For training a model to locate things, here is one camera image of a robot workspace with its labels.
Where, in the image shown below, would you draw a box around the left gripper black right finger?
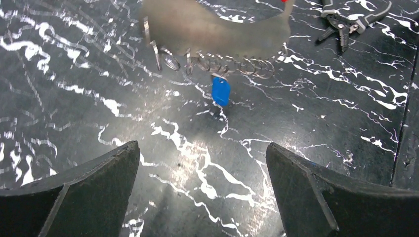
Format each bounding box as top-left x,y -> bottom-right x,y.
266,143 -> 419,237

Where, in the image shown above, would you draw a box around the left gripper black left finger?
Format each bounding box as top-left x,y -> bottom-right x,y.
0,141 -> 140,237

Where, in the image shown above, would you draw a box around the blue key tag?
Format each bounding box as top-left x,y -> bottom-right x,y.
211,77 -> 231,106

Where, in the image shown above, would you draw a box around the metal plate with red handle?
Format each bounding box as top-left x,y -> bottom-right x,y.
139,0 -> 294,79

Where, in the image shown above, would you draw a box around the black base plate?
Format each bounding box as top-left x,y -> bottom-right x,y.
392,59 -> 419,191

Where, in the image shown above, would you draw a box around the black handled pliers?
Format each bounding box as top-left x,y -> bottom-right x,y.
317,0 -> 392,52

